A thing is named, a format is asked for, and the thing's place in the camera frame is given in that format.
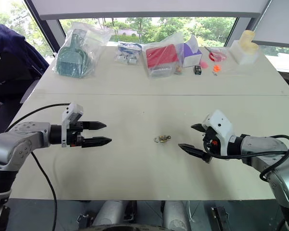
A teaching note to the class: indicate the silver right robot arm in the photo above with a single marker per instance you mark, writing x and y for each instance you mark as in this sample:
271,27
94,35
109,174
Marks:
262,149

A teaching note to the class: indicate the black bracket under table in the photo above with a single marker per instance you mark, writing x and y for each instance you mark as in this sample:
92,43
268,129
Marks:
219,217
84,219

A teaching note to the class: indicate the bagged teal dustpan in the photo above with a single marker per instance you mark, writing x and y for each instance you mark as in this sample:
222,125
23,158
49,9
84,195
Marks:
96,41

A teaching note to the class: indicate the navy blue jacket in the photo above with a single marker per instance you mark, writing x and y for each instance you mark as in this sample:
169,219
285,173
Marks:
12,53

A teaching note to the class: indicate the red tape roll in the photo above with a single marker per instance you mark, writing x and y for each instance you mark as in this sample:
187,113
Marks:
218,56

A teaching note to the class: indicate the silver rounded robot leg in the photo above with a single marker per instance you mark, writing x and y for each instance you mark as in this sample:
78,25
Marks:
175,215
110,213

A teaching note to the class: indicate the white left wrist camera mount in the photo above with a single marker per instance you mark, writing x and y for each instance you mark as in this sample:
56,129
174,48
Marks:
73,111

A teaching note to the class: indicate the orange small pieces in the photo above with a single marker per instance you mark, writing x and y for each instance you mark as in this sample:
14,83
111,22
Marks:
216,69

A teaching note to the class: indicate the white roller blind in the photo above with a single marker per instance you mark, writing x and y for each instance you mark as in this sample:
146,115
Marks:
147,9
279,21

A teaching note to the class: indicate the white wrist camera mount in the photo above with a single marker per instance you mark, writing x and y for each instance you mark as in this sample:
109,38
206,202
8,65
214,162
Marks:
221,127
73,111

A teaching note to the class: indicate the pink small piece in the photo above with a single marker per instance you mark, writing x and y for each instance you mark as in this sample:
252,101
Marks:
204,65

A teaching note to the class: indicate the small brown item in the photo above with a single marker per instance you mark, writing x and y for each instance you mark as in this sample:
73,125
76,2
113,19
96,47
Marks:
178,70

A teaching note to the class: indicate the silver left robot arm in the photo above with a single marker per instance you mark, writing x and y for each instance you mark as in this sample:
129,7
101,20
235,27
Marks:
19,142

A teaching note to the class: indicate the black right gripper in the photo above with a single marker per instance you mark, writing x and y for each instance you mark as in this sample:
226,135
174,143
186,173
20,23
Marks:
210,142

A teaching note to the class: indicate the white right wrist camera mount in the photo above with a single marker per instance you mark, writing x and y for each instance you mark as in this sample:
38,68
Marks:
221,127

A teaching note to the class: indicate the small black cube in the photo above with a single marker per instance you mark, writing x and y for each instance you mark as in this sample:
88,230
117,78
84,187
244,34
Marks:
197,70

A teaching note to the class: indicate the pale yellow cylinder holder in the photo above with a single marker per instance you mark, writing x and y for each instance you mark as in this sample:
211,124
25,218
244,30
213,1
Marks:
248,39

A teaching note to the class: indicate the small brass padlock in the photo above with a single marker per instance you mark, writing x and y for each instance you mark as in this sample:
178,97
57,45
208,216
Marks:
160,139

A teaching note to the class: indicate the blue white packet bag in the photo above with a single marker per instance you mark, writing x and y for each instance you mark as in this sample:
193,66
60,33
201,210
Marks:
128,54

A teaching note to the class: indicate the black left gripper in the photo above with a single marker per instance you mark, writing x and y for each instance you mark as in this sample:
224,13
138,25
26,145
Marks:
74,140

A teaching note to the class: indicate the bagged red box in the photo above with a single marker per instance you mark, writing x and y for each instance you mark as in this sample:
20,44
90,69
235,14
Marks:
159,72

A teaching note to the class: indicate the purple and white box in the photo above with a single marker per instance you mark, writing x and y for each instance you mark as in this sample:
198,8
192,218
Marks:
191,56

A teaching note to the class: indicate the green plastic dustpan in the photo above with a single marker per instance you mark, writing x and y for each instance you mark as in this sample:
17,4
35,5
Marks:
71,59

